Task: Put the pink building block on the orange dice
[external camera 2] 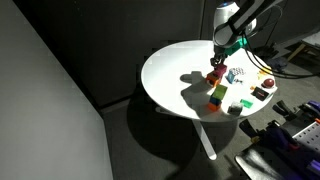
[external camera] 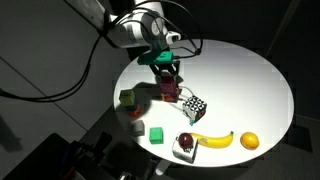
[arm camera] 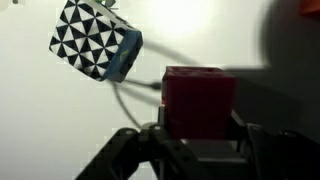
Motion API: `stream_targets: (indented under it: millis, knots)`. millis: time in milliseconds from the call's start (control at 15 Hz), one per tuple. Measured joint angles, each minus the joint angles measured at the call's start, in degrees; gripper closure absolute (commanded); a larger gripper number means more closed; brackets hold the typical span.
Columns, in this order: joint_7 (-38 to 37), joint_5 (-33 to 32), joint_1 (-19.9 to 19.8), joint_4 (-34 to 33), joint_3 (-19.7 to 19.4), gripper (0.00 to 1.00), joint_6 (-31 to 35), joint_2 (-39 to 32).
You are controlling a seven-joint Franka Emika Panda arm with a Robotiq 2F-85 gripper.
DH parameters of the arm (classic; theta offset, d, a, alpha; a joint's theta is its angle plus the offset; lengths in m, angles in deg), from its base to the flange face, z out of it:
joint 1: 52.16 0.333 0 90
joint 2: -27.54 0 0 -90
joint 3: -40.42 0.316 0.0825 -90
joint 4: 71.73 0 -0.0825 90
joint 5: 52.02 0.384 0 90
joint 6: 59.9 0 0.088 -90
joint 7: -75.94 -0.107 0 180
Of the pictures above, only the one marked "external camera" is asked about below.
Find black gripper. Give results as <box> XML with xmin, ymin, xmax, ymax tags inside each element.
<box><xmin>148</xmin><ymin>59</ymin><xmax>182</xmax><ymax>84</ymax></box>

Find pink building block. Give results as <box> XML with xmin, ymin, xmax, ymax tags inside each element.
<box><xmin>159</xmin><ymin>76</ymin><xmax>178</xmax><ymax>96</ymax></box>

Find orange dice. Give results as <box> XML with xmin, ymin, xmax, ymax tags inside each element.
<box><xmin>160</xmin><ymin>91</ymin><xmax>183</xmax><ymax>104</ymax></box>

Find lime green building block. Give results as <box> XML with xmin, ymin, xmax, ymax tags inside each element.
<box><xmin>118</xmin><ymin>88</ymin><xmax>137</xmax><ymax>107</ymax></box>

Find orange building block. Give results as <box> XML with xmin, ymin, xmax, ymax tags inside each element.
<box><xmin>128</xmin><ymin>109</ymin><xmax>143</xmax><ymax>119</ymax></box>

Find grey building block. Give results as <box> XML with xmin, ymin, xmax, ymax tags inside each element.
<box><xmin>130</xmin><ymin>119</ymin><xmax>146</xmax><ymax>137</ymax></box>

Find black white patterned cube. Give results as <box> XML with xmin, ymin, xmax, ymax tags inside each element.
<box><xmin>179</xmin><ymin>87</ymin><xmax>208</xmax><ymax>127</ymax></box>

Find white black printed cube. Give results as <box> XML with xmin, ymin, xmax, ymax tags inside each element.
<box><xmin>171</xmin><ymin>138</ymin><xmax>199</xmax><ymax>164</ymax></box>

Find yellow banana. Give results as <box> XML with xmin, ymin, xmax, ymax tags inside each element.
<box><xmin>189</xmin><ymin>130</ymin><xmax>235</xmax><ymax>150</ymax></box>

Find white table leg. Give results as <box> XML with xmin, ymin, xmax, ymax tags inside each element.
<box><xmin>153</xmin><ymin>159</ymin><xmax>171</xmax><ymax>177</ymax></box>

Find yellow lemon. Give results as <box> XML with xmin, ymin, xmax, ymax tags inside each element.
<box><xmin>240</xmin><ymin>131</ymin><xmax>260</xmax><ymax>151</ymax></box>

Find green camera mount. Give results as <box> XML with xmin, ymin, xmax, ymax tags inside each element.
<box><xmin>137</xmin><ymin>49</ymin><xmax>177</xmax><ymax>67</ymax></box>

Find thin black camera cable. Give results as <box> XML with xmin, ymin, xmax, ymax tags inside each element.
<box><xmin>133</xmin><ymin>0</ymin><xmax>205</xmax><ymax>59</ymax></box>

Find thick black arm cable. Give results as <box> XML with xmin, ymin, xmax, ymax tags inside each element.
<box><xmin>0</xmin><ymin>19</ymin><xmax>111</xmax><ymax>102</ymax></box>

